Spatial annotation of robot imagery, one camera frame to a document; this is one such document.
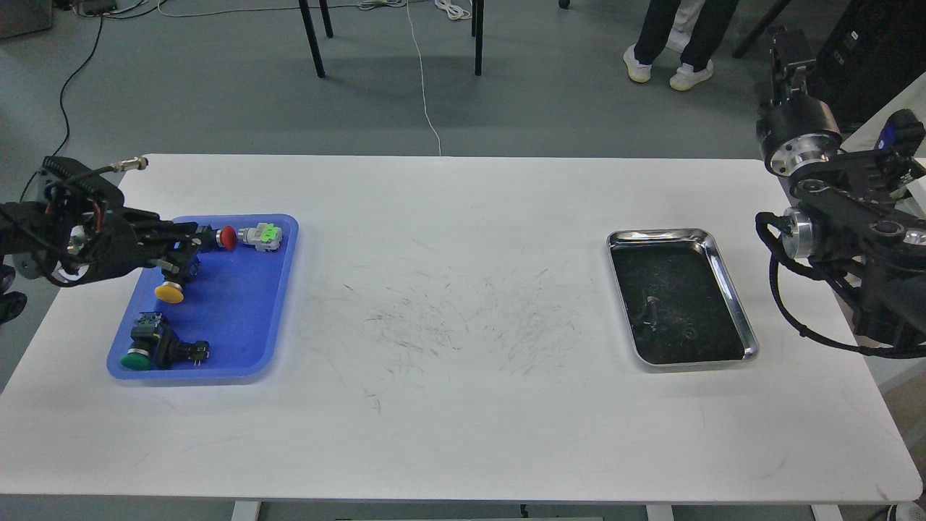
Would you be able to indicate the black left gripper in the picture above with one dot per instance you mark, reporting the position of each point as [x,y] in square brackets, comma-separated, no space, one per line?
[100,245]

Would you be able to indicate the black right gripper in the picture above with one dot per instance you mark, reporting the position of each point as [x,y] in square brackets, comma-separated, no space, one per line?
[794,129]

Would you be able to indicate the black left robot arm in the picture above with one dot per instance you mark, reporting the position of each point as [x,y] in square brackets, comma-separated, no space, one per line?
[29,226]

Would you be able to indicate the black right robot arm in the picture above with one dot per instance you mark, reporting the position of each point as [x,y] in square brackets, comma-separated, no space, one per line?
[845,228]

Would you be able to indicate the black cabinet box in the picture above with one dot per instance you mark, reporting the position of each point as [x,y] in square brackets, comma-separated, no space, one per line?
[866,53]

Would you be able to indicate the blue plastic tray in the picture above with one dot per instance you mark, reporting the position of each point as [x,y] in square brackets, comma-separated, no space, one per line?
[234,303]

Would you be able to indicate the person legs white shoes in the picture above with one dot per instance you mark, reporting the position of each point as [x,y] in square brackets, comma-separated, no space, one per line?
[696,45]

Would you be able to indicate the beige cloth cover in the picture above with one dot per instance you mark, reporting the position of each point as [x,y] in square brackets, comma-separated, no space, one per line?
[861,177]

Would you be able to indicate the silver metal tray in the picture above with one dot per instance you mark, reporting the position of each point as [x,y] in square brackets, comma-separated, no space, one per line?
[682,309]

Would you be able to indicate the black chair legs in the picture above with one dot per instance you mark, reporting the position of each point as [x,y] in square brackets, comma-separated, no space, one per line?
[476,21]

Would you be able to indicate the red push button switch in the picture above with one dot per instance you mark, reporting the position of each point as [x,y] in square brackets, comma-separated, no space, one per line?
[209,239]

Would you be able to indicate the yellow push button switch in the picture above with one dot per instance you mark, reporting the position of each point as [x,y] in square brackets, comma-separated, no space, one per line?
[172,289]

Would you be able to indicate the green white switch module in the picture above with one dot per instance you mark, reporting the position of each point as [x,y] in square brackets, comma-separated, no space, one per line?
[264,237]

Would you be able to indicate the green push button switch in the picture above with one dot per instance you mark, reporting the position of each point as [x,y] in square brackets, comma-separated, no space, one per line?
[156,345]

